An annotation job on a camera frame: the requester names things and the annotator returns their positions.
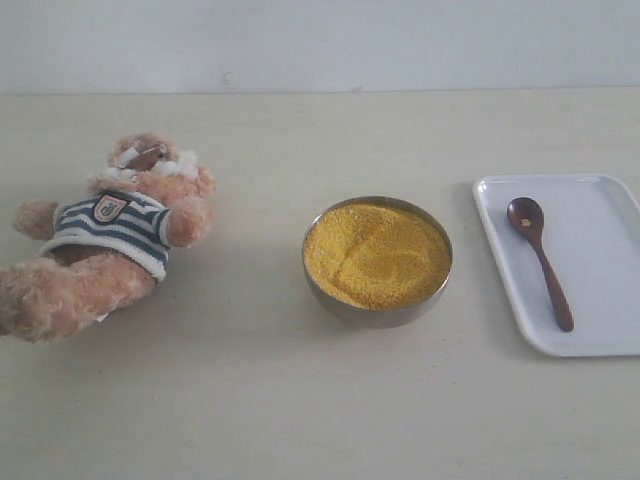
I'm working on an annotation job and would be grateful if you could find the dark brown wooden spoon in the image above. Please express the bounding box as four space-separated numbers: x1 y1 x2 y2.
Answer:
506 197 575 333

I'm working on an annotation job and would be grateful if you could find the tan teddy bear striped shirt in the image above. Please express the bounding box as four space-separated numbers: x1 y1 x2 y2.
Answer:
1 133 215 343

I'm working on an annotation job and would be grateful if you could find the yellow millet grain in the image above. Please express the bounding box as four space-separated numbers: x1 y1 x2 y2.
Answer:
304 202 452 310

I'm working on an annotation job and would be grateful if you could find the steel bowl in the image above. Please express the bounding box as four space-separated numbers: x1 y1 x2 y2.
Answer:
301 196 453 329

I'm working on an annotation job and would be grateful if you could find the white rectangular plastic tray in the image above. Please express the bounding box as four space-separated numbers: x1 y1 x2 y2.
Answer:
473 173 639 357

